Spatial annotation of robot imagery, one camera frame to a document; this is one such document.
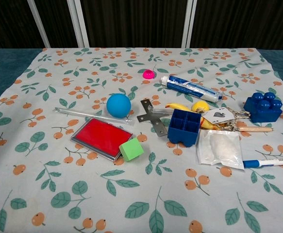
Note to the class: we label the white marker pen blue cap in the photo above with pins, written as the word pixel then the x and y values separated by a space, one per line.
pixel 265 162

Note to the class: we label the blue rubber ball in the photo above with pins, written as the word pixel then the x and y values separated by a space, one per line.
pixel 118 105

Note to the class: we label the green foam cube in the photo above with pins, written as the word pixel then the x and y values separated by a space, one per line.
pixel 131 150

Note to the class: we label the pink small ball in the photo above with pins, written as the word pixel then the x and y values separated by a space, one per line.
pixel 148 74

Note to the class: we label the blue open compartment block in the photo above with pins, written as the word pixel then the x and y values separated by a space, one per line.
pixel 183 127

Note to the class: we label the red ink pad case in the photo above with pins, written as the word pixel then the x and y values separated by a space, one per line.
pixel 101 138

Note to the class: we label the clear wrapped straw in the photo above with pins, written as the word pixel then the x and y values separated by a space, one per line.
pixel 92 114

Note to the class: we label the yellow rubber chicken toy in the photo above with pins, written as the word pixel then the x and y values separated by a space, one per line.
pixel 199 108

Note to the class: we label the white blue toothpaste tube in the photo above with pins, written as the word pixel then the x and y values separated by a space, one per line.
pixel 192 86

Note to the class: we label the floral patterned tablecloth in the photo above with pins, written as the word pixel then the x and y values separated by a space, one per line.
pixel 141 194

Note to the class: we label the ace of spades card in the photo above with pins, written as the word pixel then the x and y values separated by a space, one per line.
pixel 219 116

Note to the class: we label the clear plastic sachet white powder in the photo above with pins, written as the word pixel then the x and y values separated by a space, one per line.
pixel 220 150

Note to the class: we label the blue studded building block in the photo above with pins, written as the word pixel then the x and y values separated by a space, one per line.
pixel 263 108

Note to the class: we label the metal cross bracket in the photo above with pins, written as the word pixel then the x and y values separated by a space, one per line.
pixel 152 117

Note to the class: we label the white metal frame post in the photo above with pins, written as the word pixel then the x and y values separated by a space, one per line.
pixel 38 21
pixel 189 23
pixel 78 23

